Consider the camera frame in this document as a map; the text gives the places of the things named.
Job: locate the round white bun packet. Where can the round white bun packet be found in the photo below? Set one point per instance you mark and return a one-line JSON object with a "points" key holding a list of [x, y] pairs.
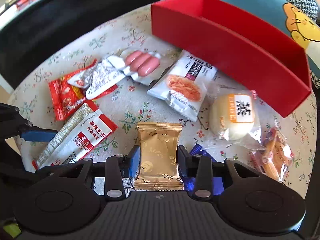
{"points": [[233, 118]]}

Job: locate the floral cushion cover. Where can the floral cushion cover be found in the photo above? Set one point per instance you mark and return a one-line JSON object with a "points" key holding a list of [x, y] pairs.
{"points": [[130, 103]]}

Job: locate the white spicy strip packet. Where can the white spicy strip packet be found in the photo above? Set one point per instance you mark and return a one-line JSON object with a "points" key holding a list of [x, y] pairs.
{"points": [[87, 127]]}

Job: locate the gold foil snack packet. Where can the gold foil snack packet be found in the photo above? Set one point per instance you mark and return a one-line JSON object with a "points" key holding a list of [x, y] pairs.
{"points": [[158, 169]]}

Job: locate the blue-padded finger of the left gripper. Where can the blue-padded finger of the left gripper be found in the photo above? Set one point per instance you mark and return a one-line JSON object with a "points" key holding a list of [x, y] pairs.
{"points": [[36, 134]]}

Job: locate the white noodle snack packet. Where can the white noodle snack packet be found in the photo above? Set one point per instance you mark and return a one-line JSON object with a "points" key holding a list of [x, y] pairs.
{"points": [[185, 85]]}

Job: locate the pink sausages packet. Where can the pink sausages packet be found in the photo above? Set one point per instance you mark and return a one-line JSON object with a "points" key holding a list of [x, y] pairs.
{"points": [[143, 67]]}

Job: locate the black glossy side table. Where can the black glossy side table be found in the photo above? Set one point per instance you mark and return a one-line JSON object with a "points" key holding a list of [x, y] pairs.
{"points": [[33, 35]]}

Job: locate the meat floss cake packet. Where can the meat floss cake packet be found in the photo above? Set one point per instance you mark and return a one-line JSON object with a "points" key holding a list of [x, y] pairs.
{"points": [[277, 157]]}

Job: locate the small white sachet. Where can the small white sachet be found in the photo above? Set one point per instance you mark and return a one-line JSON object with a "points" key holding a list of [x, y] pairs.
{"points": [[99, 78]]}

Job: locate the teal lion sofa cover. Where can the teal lion sofa cover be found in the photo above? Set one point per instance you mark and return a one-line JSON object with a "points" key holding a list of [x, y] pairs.
{"points": [[299, 19]]}

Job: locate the red snack packet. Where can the red snack packet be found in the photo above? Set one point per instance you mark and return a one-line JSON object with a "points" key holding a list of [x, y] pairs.
{"points": [[67, 99]]}

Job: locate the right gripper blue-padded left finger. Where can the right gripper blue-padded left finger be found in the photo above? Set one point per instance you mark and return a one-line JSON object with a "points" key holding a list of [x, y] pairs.
{"points": [[117, 168]]}

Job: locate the red cardboard box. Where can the red cardboard box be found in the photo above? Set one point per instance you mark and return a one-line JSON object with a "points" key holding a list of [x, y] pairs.
{"points": [[241, 45]]}

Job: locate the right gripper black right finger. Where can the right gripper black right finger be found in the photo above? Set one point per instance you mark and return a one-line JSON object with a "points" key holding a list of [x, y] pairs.
{"points": [[198, 167]]}

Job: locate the dark blue snack packet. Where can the dark blue snack packet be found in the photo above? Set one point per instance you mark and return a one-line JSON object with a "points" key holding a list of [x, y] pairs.
{"points": [[218, 188]]}

